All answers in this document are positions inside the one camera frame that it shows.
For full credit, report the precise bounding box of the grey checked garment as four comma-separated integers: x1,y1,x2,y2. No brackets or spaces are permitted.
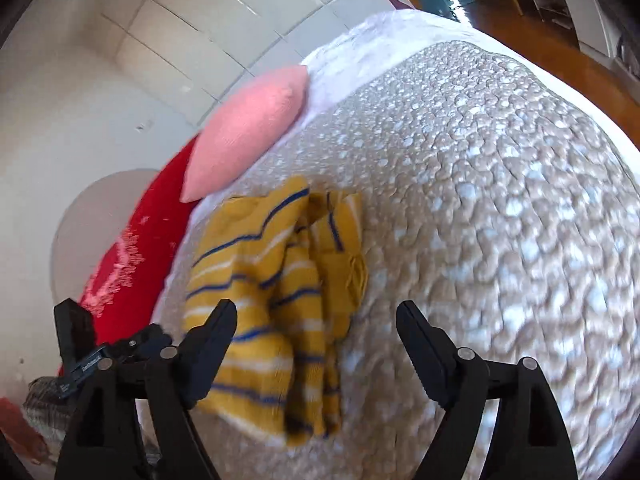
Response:
22,377,75,444

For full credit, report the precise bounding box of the round white side table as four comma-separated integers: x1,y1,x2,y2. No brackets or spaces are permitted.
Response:
50,168,157,304

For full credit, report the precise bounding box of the textured white bed cover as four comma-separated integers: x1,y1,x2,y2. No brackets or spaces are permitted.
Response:
134,8,640,480

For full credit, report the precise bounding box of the red patterned pillow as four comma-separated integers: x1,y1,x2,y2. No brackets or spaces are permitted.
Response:
78,141,196,344

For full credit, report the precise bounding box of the yellow striped knit sweater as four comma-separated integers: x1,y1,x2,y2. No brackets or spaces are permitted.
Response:
182,177,368,446

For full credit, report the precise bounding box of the pink pillow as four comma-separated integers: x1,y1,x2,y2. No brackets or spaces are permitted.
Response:
180,65,309,203

